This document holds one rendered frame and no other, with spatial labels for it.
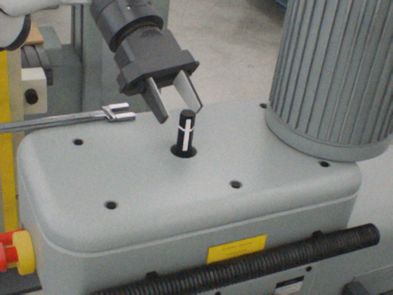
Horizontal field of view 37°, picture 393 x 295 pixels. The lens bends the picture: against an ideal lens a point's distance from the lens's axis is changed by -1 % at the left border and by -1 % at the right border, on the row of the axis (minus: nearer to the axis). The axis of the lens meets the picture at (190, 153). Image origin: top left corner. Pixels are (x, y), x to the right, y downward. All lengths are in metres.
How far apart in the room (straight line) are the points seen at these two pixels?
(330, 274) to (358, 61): 0.38
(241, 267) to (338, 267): 0.27
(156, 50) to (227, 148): 0.17
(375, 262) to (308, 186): 0.30
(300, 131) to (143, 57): 0.25
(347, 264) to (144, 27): 0.51
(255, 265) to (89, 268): 0.22
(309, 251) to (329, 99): 0.21
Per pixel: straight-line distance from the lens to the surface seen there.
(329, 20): 0.81
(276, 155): 0.87
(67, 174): 0.79
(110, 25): 0.86
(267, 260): 0.82
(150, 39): 0.85
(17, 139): 2.83
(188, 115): 0.81
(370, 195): 1.08
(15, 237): 0.85
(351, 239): 0.90
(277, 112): 0.91
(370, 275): 1.11
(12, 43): 1.11
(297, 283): 0.97
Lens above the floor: 2.36
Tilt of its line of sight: 34 degrees down
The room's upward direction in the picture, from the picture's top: 8 degrees clockwise
